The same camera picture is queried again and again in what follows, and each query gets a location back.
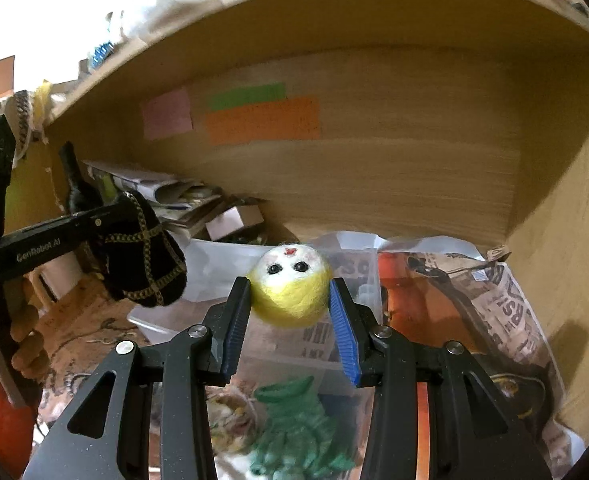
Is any dark wine bottle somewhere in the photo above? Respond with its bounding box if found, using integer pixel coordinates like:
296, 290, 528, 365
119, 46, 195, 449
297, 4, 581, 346
59, 141, 104, 214

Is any green sticky note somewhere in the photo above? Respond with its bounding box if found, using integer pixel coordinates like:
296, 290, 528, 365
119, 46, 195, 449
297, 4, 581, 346
208, 82, 287, 112

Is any floral fabric scrunchie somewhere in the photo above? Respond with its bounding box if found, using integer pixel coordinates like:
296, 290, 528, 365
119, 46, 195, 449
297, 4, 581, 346
206, 385, 259, 455

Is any small white cardboard box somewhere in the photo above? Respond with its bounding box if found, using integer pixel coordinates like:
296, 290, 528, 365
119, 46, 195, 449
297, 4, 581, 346
206, 205, 264, 242

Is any person's left hand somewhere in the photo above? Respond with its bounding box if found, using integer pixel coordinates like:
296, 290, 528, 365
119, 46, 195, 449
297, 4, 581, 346
6, 278, 49, 382

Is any yellow felt ball face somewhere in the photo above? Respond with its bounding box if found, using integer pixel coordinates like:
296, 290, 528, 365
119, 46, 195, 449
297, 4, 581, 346
247, 244, 334, 328

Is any orange sticky note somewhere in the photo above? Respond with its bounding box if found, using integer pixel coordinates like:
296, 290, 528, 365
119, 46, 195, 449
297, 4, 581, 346
206, 96, 321, 145

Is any wooden shelf board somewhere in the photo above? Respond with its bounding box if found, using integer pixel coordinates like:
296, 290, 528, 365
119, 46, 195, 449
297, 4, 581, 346
49, 0, 589, 124

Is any clear plastic bin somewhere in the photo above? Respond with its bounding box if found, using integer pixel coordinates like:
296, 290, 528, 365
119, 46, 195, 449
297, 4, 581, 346
126, 236, 388, 401

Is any green knit glove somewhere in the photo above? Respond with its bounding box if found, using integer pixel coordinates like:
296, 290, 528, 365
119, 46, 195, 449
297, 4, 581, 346
249, 376, 355, 479

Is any stack of newspapers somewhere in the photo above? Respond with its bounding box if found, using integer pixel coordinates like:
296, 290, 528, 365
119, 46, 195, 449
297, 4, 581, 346
84, 160, 225, 237

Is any black pouch with chain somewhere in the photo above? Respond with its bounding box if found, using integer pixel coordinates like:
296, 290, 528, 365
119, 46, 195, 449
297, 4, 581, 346
88, 192, 187, 308

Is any pink sticky note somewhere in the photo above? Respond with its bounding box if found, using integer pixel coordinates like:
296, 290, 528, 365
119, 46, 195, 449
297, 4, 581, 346
139, 87, 194, 141

